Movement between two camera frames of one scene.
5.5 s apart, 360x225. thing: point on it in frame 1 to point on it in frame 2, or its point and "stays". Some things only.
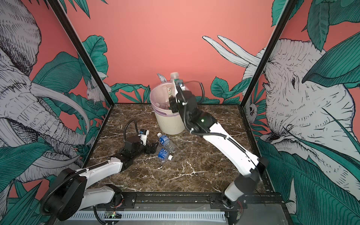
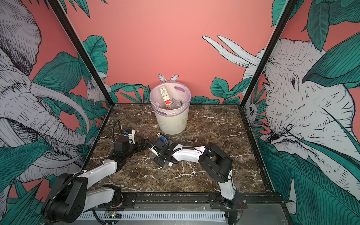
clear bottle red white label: x=169 y=91 to x=166 y=99
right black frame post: x=288 y=9 stays
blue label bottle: x=166 y=143 stays
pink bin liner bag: x=160 y=100 stays
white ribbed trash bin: x=169 y=124 stays
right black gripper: x=175 y=103 to x=157 y=161
